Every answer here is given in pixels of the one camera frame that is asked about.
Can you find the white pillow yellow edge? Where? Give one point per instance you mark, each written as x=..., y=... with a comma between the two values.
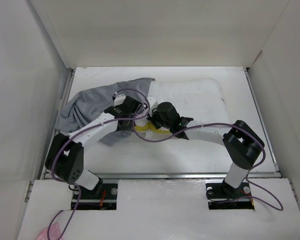
x=200, y=99

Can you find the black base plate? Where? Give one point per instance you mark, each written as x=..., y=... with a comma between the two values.
x=220, y=196
x=106, y=200

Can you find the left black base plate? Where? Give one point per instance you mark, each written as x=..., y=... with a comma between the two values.
x=106, y=200

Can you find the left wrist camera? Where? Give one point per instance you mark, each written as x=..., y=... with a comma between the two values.
x=118, y=99

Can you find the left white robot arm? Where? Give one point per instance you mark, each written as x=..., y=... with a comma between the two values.
x=65, y=159

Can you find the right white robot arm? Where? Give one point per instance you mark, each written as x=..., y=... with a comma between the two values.
x=242, y=144

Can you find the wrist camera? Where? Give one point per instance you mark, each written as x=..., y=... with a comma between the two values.
x=152, y=102
x=118, y=99

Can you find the grey pillowcase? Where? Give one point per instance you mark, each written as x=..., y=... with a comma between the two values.
x=87, y=105

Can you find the aluminium front rail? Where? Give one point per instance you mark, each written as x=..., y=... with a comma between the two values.
x=262, y=175

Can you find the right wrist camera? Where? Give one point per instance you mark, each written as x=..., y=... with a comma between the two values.
x=152, y=102

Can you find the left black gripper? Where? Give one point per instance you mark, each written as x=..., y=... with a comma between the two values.
x=131, y=125

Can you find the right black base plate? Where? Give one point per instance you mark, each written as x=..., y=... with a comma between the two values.
x=220, y=196

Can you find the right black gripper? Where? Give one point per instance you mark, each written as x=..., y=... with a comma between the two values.
x=152, y=117

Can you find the white foam front board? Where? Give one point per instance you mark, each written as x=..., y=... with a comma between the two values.
x=165, y=210

